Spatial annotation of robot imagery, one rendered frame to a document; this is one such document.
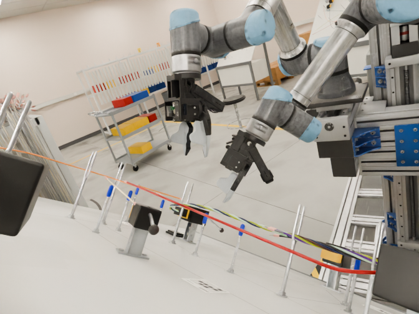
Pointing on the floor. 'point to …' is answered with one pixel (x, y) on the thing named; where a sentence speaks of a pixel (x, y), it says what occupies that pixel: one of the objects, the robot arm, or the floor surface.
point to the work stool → (235, 111)
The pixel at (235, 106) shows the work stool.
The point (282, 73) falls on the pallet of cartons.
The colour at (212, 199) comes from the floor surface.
